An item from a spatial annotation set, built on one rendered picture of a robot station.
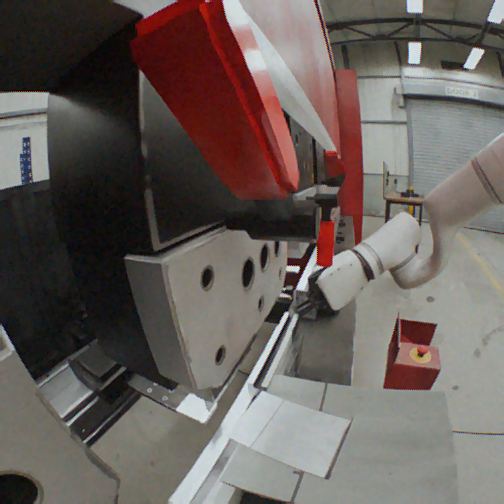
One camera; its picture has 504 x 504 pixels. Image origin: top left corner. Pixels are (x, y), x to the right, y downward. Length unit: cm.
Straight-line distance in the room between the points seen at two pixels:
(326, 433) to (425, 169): 735
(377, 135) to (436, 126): 184
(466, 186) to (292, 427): 42
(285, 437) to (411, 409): 17
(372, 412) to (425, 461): 10
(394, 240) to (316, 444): 40
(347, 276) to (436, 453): 36
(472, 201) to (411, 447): 35
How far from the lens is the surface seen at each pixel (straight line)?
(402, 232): 54
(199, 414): 33
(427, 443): 34
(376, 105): 777
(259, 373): 38
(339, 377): 55
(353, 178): 230
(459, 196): 44
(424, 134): 758
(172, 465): 144
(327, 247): 31
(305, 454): 30
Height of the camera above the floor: 128
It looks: 18 degrees down
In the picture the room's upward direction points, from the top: 4 degrees counter-clockwise
